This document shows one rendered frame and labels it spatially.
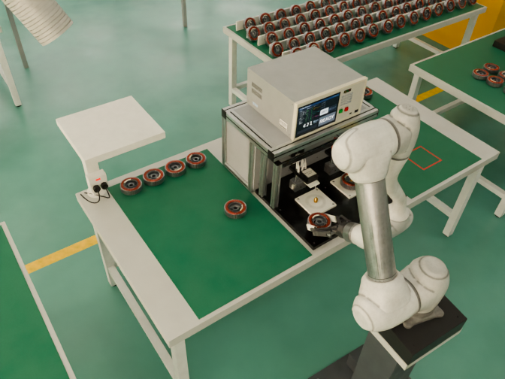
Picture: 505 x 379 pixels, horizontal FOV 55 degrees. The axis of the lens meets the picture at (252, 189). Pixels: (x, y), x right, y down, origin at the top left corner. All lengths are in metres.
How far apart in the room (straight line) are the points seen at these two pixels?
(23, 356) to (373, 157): 1.48
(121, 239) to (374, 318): 1.22
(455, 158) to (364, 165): 1.55
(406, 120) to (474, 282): 1.99
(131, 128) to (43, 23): 0.54
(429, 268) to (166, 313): 1.05
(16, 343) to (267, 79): 1.54
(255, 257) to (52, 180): 2.12
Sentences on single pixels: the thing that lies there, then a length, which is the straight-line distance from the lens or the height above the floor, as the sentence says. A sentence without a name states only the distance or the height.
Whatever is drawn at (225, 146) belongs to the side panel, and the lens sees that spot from 2.62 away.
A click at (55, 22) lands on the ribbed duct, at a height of 1.64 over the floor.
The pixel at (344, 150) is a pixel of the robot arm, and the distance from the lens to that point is 1.53.
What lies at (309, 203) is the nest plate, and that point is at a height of 0.78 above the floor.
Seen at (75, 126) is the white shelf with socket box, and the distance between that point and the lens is 2.32.
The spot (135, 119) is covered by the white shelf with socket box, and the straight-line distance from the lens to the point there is 2.31.
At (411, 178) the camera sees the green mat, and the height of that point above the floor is 0.75.
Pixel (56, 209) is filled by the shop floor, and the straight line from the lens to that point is 3.72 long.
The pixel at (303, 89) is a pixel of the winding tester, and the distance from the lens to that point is 2.30.
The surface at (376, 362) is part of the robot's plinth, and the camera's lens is 2.42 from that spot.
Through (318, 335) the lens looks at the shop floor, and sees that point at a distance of 2.95.
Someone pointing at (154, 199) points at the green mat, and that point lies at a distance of 2.54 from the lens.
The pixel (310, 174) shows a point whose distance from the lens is 2.44.
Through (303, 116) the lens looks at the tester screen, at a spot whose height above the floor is 1.24.
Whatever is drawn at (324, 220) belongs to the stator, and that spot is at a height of 0.83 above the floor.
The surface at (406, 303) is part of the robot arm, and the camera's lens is 1.85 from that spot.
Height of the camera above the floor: 2.51
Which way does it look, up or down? 43 degrees down
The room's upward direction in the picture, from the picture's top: 3 degrees clockwise
